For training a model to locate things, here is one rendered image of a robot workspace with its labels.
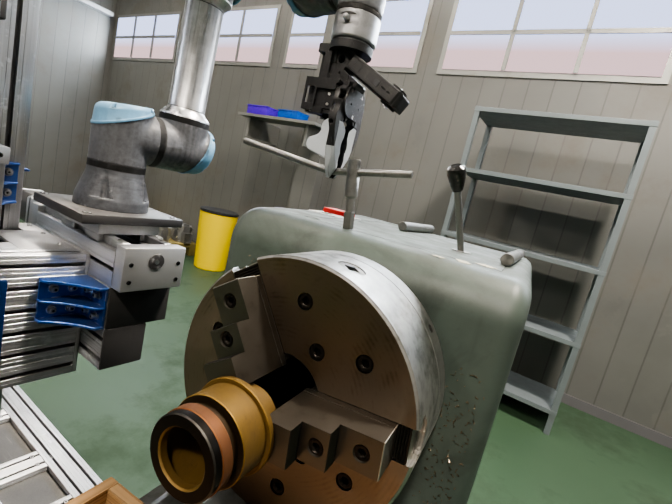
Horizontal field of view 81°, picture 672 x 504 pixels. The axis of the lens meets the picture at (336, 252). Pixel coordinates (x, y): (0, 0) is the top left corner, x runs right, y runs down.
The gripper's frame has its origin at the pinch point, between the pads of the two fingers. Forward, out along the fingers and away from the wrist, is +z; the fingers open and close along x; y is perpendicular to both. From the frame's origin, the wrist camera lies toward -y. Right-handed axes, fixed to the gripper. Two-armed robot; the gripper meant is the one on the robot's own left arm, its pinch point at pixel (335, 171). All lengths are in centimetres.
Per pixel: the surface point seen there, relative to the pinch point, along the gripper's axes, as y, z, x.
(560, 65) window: -14, -137, -324
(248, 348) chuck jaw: -10.1, 20.2, 28.9
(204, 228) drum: 305, 85, -286
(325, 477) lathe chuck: -19.6, 33.0, 23.5
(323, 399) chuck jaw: -17.6, 24.1, 24.6
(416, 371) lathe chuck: -25.5, 18.2, 22.3
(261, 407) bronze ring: -15.0, 23.0, 32.1
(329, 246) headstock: -5.5, 11.5, 6.9
